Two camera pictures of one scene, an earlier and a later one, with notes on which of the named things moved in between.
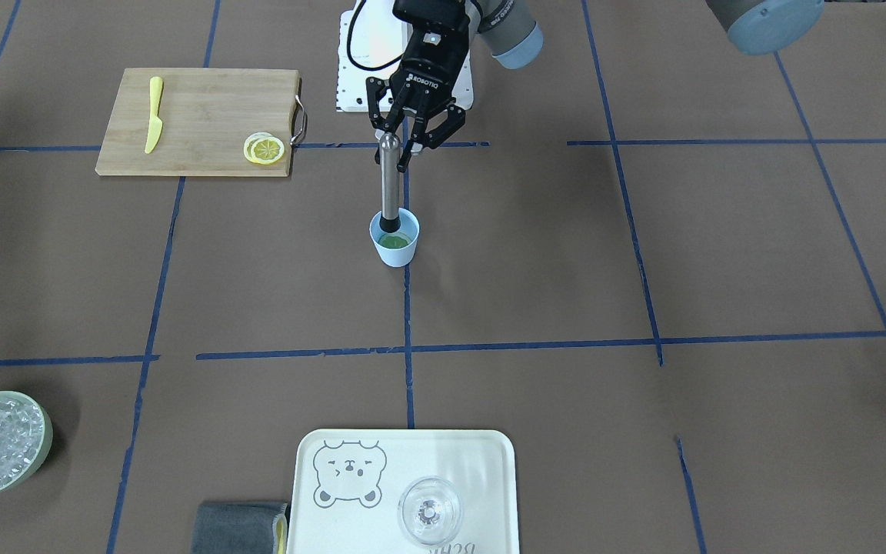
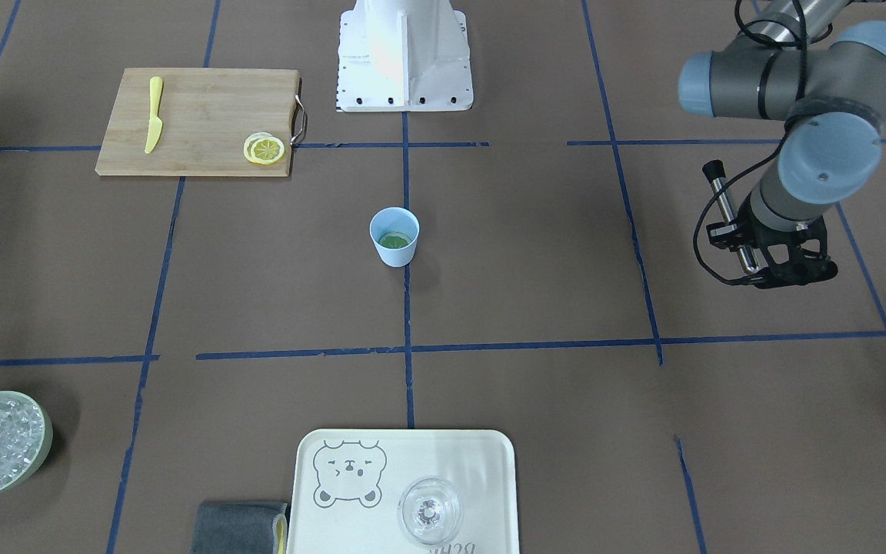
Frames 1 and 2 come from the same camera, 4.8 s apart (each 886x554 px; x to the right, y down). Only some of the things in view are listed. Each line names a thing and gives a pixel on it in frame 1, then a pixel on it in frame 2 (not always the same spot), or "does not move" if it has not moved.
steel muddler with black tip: x=390 y=218 to x=715 y=169
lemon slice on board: x=263 y=148 does not move
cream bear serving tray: x=348 y=484 does not move
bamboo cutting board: x=208 y=115 does not move
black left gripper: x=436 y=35 to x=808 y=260
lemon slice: x=394 y=240 does not move
